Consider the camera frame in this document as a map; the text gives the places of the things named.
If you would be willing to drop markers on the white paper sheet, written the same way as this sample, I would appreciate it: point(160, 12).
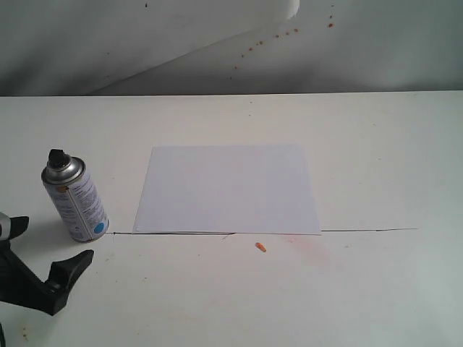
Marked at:
point(227, 189)

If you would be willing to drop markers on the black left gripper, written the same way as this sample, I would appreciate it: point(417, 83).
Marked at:
point(21, 287)

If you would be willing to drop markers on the silver spray can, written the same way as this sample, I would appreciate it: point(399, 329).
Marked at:
point(74, 195)

